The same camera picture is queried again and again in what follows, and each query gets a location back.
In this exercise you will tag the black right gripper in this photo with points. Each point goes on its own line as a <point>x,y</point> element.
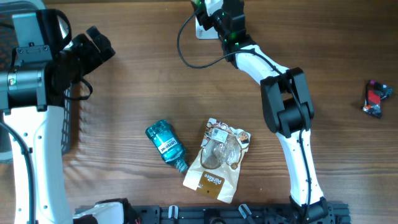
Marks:
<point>204,18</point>

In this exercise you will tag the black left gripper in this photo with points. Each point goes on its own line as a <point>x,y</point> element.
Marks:
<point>94,56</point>

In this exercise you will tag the teal Listerine mouthwash bottle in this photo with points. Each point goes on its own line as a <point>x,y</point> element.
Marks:
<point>170,148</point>

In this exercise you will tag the beige cookie pouch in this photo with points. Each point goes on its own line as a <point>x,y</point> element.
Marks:
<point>215,171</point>

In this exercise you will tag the black hex wrench set pack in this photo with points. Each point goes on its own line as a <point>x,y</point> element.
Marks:
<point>375,92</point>

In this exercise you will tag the green lid jar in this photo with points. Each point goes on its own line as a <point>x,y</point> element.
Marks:
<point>196,2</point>

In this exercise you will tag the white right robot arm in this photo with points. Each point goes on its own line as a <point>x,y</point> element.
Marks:
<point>286,102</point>

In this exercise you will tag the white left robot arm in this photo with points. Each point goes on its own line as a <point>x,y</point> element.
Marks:
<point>33,97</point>

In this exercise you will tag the white barcode scanner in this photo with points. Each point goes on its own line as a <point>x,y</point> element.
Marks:
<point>203,31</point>

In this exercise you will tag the grey plastic shopping basket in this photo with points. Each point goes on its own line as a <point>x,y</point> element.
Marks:
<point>8,43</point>

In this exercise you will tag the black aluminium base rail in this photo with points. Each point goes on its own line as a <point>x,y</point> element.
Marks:
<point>267,214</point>

